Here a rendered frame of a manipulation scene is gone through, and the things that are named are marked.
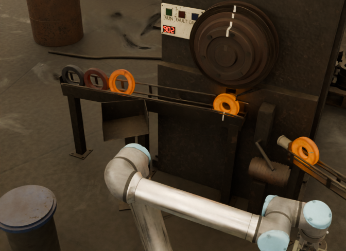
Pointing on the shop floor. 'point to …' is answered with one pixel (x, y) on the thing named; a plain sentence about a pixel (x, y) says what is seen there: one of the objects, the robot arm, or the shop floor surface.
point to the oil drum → (55, 17)
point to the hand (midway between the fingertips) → (307, 246)
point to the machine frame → (163, 158)
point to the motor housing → (257, 165)
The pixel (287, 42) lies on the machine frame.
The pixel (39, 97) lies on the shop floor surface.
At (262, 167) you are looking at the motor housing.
